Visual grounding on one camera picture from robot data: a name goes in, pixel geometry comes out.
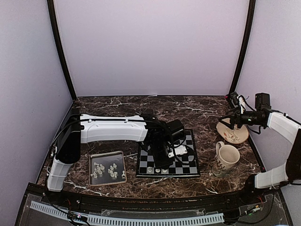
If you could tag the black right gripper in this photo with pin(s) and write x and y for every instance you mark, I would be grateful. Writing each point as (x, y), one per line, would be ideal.
(233, 117)

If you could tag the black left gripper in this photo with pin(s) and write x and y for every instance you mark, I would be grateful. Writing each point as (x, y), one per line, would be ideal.
(162, 164)

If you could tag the black grey chessboard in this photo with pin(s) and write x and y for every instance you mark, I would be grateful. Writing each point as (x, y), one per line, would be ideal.
(187, 167)

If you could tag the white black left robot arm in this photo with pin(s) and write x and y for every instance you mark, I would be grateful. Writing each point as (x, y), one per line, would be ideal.
(146, 129)

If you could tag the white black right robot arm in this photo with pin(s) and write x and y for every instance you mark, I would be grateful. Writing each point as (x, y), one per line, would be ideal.
(283, 142)

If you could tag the white chess piece cluster left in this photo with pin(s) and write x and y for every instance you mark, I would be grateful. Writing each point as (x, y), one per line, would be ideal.
(99, 172)

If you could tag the white chess piece lying left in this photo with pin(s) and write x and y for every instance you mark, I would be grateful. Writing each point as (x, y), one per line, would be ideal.
(94, 175)

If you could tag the round wooden bird coaster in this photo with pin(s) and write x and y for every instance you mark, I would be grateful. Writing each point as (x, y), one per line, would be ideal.
(233, 136)

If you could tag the cream floral mug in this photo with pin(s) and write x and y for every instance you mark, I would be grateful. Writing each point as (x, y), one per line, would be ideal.
(227, 156)

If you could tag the metal tray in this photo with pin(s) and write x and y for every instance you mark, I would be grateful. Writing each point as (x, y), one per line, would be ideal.
(107, 159)

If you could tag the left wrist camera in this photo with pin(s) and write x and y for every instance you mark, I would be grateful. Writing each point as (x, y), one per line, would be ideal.
(177, 151)

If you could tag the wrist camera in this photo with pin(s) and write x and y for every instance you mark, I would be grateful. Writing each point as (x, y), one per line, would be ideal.
(177, 151)
(239, 102)

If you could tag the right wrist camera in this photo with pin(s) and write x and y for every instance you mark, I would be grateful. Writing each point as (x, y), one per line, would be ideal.
(239, 102)

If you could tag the black right frame post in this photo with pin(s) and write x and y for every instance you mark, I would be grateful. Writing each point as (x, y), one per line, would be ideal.
(244, 46)

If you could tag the black frame post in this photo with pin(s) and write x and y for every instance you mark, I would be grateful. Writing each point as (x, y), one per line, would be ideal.
(59, 48)
(244, 46)

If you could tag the white slotted cable duct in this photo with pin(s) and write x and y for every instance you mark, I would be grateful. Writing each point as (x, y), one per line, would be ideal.
(123, 218)

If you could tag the black left frame post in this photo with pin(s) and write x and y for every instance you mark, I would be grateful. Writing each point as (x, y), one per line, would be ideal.
(59, 48)

